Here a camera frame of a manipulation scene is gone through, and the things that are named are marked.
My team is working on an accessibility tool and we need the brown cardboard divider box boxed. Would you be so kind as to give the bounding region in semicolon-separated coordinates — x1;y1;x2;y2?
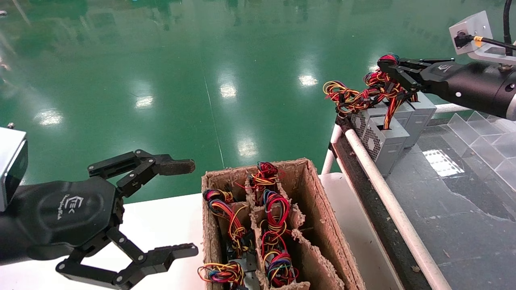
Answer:
201;158;367;290

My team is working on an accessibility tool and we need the white slanted leg pipe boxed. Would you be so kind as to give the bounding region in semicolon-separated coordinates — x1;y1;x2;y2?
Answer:
321;124;343;174

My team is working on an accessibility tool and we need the long white rail pipe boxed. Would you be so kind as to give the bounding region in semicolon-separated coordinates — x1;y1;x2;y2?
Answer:
345;129;453;290

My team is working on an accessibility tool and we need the left gripper finger worn pad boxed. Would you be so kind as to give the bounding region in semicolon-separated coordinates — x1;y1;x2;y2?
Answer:
87;149;196;198

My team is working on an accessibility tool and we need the black looped cable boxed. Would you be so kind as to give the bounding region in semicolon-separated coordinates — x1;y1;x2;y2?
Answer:
503;0;513;56

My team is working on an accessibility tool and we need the grey power supply plain case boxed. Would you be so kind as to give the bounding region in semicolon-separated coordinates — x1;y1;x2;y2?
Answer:
403;92;437;148
393;101;416;126

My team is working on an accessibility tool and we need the black cable yellow tag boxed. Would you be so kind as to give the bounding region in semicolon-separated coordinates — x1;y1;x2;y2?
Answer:
455;34;516;50

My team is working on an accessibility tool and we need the clear acrylic divider rack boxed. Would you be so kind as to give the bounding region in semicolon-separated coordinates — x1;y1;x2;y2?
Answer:
447;111;516;190

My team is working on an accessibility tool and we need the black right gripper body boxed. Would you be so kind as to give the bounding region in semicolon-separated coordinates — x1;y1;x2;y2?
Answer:
421;60;516;120

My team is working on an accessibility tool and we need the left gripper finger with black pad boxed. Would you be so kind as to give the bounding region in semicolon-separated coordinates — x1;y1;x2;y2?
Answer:
56;228;199;290

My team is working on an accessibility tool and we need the white horizontal pipe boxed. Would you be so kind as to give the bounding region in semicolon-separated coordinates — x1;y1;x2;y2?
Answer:
433;103;469;114

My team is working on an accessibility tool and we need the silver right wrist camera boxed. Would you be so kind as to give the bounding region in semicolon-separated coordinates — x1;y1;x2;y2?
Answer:
449;10;516;65

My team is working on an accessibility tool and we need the back middle wire bundle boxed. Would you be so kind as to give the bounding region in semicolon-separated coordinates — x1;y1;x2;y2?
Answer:
260;189;291;240

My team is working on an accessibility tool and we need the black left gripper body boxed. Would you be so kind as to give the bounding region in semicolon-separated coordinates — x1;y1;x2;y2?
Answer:
0;176;124;265

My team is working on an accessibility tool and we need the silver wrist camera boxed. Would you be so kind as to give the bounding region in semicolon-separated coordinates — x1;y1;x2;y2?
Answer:
449;10;516;65
0;126;29;212

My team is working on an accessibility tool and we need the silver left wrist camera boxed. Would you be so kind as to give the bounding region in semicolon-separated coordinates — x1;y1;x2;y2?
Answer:
0;126;29;212

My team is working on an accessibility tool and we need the grey power supply vented side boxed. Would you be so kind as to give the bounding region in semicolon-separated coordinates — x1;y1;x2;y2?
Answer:
324;81;387;137

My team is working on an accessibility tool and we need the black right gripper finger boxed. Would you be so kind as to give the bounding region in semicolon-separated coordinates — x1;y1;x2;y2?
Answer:
377;58;429;76
393;73;424;92

